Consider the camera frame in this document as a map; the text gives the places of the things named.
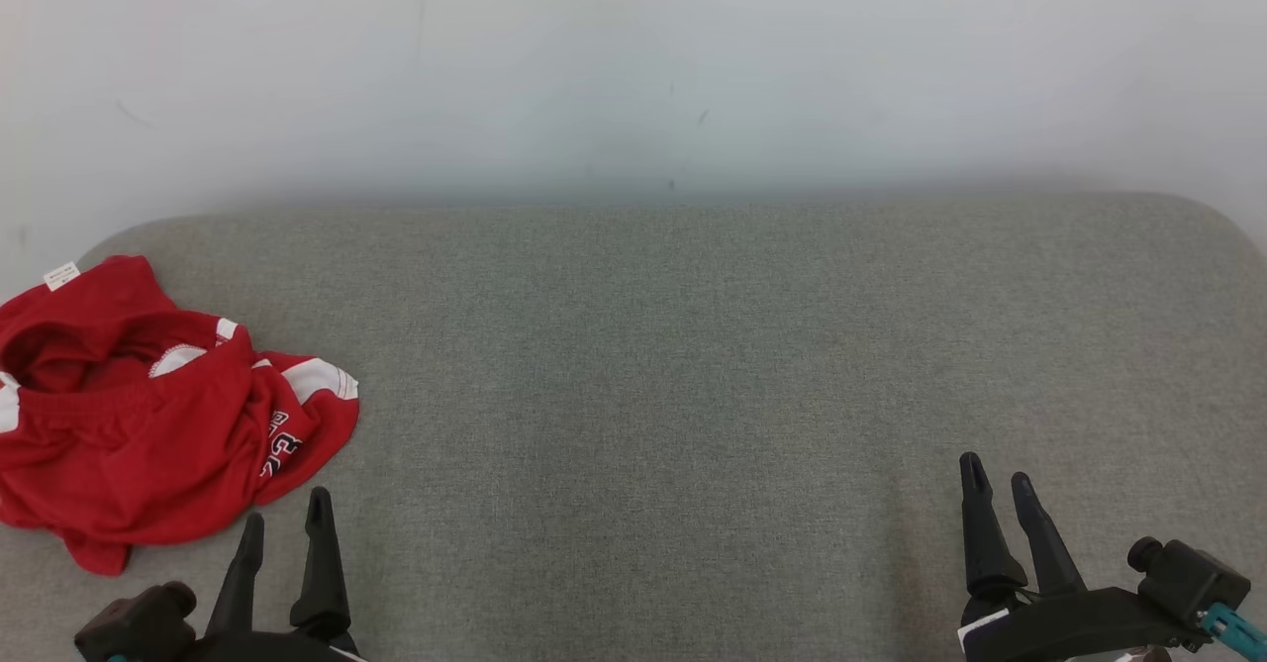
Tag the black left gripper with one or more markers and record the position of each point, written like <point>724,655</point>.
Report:
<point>267,650</point>

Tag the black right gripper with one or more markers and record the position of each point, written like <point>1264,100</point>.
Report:
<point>1069,627</point>

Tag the red shirt with white sleeves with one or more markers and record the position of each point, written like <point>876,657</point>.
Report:
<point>109,291</point>

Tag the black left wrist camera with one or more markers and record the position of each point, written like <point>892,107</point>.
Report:
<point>139,627</point>

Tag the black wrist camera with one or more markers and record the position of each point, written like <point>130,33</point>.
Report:
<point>139,627</point>
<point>1188,578</point>

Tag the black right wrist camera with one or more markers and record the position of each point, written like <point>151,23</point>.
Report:
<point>1188,578</point>

